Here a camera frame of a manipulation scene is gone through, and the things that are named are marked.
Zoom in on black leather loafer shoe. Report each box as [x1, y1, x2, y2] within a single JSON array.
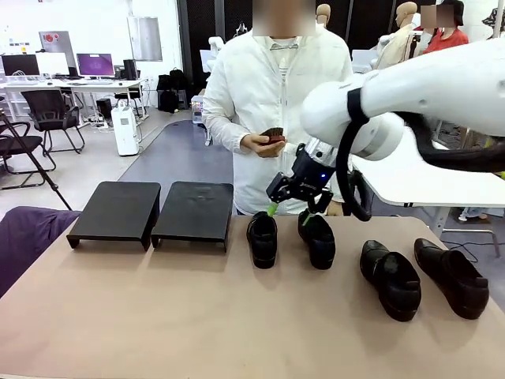
[[359, 239, 422, 323], [246, 211, 279, 270], [413, 238, 490, 321], [297, 208, 337, 271]]

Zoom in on dark red smartphone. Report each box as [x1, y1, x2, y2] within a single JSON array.
[[262, 127, 286, 145]]

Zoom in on black shoe stand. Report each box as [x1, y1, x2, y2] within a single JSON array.
[[65, 181, 162, 252], [151, 181, 234, 253]]

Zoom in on person's right hand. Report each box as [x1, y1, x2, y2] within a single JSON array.
[[240, 133, 287, 159]]

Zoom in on white side table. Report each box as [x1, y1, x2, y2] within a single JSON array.
[[349, 153, 505, 257]]

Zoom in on person in white jacket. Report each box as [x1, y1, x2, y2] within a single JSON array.
[[200, 0, 354, 217]]

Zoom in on computer case with coloured lights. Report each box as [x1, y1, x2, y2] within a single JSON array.
[[191, 96, 206, 126]]

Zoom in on black backpack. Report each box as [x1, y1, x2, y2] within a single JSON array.
[[156, 67, 189, 114]]

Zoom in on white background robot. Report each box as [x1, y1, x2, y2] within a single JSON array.
[[208, 36, 226, 60]]

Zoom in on white air purifier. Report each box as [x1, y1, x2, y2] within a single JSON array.
[[110, 100, 140, 157]]

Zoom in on mannequin in beige coat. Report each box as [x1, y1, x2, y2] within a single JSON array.
[[376, 2, 421, 70]]

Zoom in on figure in red shirt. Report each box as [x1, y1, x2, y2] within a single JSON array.
[[421, 0, 469, 55]]

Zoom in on monitor with purple screen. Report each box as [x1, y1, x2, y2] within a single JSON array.
[[76, 53, 116, 79]]

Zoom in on long white desk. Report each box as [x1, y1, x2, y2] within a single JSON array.
[[0, 77, 148, 122]]

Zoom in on black tripod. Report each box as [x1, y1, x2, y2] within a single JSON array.
[[0, 110, 74, 212]]

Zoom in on black mesh office chair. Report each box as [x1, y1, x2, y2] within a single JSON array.
[[20, 89, 86, 155]]

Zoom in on purple beanbag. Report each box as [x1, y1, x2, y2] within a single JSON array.
[[0, 205, 82, 299]]

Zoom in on grey board with red circle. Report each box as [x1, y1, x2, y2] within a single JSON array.
[[38, 30, 77, 68]]

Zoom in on black sled-base chair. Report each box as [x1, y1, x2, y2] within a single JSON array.
[[0, 114, 57, 190]]

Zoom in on monitor with black screen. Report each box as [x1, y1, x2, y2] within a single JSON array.
[[1, 54, 41, 78]]

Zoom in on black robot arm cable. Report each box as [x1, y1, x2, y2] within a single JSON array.
[[335, 89, 505, 223]]

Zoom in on black floor cable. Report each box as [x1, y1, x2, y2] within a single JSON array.
[[441, 236, 481, 264]]

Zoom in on silver wall panel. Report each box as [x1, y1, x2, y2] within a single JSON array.
[[126, 16, 163, 62]]

